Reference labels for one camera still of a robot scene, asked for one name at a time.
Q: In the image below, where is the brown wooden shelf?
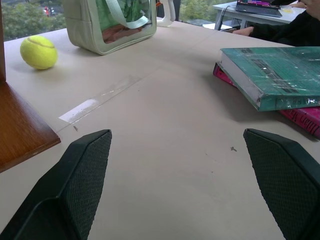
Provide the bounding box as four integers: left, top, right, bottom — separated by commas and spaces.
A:
0, 0, 62, 174

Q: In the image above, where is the pink book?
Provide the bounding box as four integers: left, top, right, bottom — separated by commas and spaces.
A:
212, 61, 320, 140

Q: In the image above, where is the white background desk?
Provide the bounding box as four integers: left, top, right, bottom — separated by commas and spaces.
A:
212, 1, 307, 31

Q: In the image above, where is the bystander black sleeve arm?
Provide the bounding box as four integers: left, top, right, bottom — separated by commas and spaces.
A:
248, 0, 320, 48

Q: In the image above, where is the green hardcover book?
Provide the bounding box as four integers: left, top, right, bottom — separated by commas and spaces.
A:
219, 46, 320, 112

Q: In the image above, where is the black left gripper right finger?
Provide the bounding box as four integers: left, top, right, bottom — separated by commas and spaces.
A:
243, 128, 320, 240

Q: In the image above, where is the pale green clear-window bag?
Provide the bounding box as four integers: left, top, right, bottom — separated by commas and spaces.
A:
61, 0, 158, 56

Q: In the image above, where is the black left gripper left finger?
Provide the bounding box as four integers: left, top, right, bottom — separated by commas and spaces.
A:
0, 129, 113, 240

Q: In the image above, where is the yellow tennis ball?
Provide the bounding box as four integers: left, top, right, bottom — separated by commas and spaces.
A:
19, 35, 59, 71

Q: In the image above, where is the white plastic handle object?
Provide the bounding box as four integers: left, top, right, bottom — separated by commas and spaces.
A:
156, 0, 177, 28

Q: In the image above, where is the dark laptop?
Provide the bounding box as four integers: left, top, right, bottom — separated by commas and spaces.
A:
235, 0, 284, 18

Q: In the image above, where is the bystander bare hand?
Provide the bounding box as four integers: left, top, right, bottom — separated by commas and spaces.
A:
231, 26, 255, 37

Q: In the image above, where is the clear tape strip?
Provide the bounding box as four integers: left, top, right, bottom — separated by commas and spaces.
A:
57, 74, 144, 124

